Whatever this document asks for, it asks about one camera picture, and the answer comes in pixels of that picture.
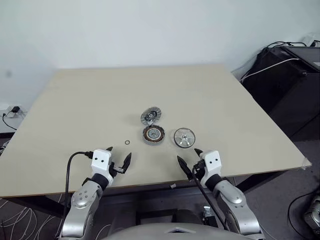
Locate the silver device on floor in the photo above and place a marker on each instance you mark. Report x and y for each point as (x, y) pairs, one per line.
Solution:
(312, 212)

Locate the white object behind case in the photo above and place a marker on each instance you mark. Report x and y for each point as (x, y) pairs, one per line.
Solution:
(311, 38)

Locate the black equipment case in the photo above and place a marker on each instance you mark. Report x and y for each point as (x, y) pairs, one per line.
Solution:
(287, 95)

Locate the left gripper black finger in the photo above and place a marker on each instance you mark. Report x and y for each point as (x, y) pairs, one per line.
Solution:
(110, 149)
(127, 162)

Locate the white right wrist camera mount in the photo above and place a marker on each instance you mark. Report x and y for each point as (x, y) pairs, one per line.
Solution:
(212, 161)

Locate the small metal bracket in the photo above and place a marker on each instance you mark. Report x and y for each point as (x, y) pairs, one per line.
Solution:
(207, 212)

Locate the small white tag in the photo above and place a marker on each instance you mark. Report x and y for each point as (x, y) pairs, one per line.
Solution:
(172, 185)

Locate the clear tape piece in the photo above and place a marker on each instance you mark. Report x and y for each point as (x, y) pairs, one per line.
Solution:
(307, 163)

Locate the black power adapter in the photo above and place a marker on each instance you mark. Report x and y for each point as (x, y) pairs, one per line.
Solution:
(15, 109)

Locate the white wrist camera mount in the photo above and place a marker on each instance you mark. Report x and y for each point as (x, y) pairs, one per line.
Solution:
(101, 160)
(212, 161)

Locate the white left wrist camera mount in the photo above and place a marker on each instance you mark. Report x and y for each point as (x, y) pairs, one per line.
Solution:
(101, 160)

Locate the grey robot torso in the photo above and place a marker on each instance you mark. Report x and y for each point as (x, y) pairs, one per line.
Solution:
(170, 232)

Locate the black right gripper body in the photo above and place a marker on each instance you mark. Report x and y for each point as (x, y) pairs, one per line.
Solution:
(199, 168)

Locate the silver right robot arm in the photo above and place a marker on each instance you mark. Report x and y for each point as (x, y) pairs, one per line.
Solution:
(235, 197)

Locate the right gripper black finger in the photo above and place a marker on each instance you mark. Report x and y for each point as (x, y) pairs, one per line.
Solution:
(199, 152)
(184, 166)

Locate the silver rotor disc black rim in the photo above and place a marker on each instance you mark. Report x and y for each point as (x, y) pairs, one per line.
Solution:
(184, 138)

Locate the white power strip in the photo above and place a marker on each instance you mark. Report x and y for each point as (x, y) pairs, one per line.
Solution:
(21, 113)

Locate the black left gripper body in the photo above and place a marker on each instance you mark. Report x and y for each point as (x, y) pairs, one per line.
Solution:
(116, 169)

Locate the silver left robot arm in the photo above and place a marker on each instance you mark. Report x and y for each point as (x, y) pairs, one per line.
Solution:
(80, 197)

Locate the silver finned rotor disc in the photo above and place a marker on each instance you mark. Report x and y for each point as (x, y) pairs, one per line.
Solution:
(150, 115)

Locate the copper wound stator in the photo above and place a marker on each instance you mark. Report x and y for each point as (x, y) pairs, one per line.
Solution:
(153, 135)

